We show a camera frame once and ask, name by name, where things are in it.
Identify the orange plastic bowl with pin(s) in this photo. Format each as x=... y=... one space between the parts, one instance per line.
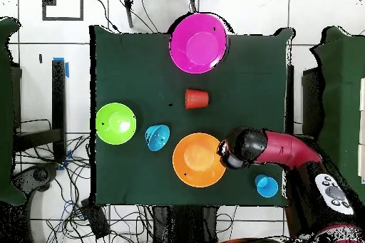
x=196 y=157

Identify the red-orange plastic cup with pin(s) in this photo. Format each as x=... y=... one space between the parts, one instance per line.
x=196 y=99

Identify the small cyan plastic bowl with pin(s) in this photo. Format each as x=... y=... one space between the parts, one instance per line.
x=157 y=138

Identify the magenta pink plastic bowl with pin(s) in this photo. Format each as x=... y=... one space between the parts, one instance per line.
x=182 y=52

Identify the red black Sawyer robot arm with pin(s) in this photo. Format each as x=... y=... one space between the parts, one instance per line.
x=288 y=149

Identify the white boxes stack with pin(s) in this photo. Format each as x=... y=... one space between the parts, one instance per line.
x=362 y=94

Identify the light blue plastic cup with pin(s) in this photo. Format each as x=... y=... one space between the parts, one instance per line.
x=267 y=187

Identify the lime green plastic bowl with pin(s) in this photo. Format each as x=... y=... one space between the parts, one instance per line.
x=105 y=129

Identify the dark green tablecloth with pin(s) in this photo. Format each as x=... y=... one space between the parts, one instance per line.
x=128 y=69

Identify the black power brick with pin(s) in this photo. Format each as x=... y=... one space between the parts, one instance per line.
x=95 y=220

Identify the green cloth covered side table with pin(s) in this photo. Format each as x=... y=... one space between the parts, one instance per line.
x=342 y=55
x=5 y=112

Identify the blue tape strip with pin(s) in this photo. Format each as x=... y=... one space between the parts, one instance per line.
x=67 y=69

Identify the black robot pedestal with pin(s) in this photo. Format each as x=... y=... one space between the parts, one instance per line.
x=185 y=226

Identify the black metal table frame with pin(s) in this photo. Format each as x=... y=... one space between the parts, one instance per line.
x=290 y=97
x=59 y=97

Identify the gray pedestal foot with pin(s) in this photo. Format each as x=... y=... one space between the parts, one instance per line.
x=40 y=174

